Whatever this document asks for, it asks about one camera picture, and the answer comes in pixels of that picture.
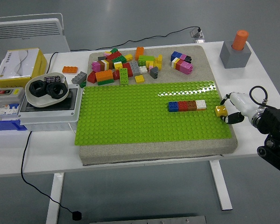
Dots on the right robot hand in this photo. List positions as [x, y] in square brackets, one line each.
[241, 102]

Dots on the yellow square toy brick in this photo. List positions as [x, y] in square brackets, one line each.
[221, 110]

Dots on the blue and pink brick stack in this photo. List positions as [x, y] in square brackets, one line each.
[178, 56]

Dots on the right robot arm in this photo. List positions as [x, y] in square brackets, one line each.
[276, 121]

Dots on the white square toy brick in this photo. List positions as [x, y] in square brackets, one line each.
[201, 104]

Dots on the brown square toy brick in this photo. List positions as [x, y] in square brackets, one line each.
[191, 105]

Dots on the blue square toy brick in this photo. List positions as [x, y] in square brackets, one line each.
[173, 107]

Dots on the green studded baseplate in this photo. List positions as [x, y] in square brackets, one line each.
[130, 116]

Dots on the grey cube holder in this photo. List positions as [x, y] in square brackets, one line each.
[235, 58]

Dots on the orange cylinder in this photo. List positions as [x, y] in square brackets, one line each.
[240, 39]

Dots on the small black brick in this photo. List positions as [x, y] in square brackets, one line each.
[188, 59]

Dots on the white yellow red pink stack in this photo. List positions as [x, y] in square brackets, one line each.
[183, 66]

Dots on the silver floor socket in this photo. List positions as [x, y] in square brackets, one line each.
[198, 35]

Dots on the white table leg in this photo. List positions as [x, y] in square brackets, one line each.
[54, 200]
[220, 184]

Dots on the dark grey slope brick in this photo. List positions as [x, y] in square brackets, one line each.
[154, 72]

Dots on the yellow stepped brick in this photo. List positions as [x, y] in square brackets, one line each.
[158, 61]

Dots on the grey-brown mat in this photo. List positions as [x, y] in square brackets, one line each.
[154, 152]

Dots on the white small brick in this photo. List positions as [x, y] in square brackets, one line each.
[143, 69]

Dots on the yellow flat brick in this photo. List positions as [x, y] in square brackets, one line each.
[139, 79]

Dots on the light green big brick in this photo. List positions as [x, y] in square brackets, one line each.
[144, 59]

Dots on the light grey long brick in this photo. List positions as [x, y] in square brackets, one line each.
[135, 67]

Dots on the orange tall brick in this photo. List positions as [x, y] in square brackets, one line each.
[139, 53]

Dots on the red tall brick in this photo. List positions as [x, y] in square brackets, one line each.
[128, 70]

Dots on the light green long plate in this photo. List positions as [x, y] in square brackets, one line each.
[124, 75]

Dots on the yellow small brick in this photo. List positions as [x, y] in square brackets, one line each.
[128, 57]

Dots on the red rounded brick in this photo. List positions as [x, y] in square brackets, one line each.
[116, 75]

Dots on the green and white brick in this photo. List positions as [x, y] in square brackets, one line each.
[118, 60]

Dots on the red long brick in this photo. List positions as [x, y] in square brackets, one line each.
[114, 56]

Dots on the dark green long plate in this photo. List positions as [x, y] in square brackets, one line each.
[105, 82]

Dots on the dark green square brick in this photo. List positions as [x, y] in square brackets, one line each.
[114, 50]

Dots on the orange big brick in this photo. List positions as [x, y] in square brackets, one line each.
[104, 75]

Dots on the small pink cream brick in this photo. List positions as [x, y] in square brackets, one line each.
[107, 53]

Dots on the pink white brown brick stack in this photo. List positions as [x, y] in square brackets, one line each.
[102, 65]

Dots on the dark grey small brick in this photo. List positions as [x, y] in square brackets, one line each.
[101, 58]

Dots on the red slope brick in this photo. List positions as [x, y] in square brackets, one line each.
[92, 77]

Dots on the small dark green brick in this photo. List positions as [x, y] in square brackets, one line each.
[82, 84]

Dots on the orange flat brick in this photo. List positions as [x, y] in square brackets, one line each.
[70, 69]

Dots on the large black nut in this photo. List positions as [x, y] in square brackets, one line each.
[37, 88]
[55, 91]

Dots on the purple circuit board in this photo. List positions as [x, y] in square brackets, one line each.
[51, 79]

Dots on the grey junction box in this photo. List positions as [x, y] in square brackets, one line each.
[49, 116]

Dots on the black plug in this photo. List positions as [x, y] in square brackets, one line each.
[76, 215]

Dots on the white bowl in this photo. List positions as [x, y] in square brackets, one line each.
[40, 101]

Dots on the white panel heater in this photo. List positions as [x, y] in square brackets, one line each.
[25, 30]

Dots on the yellow tissue box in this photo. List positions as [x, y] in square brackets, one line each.
[16, 67]

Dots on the white circuit breaker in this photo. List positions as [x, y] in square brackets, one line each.
[4, 113]

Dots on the blue plastic bin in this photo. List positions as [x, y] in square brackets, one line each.
[4, 126]

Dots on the grey switch box red button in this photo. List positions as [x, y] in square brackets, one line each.
[7, 95]

